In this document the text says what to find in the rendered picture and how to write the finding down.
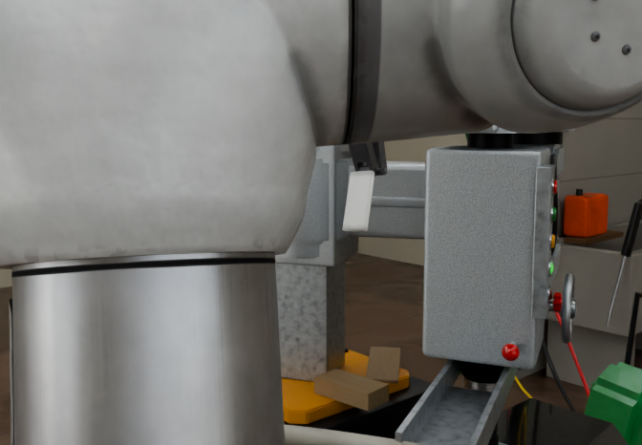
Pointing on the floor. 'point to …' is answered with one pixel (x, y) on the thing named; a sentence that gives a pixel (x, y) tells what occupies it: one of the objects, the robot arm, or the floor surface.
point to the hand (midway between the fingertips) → (321, 204)
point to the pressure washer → (620, 392)
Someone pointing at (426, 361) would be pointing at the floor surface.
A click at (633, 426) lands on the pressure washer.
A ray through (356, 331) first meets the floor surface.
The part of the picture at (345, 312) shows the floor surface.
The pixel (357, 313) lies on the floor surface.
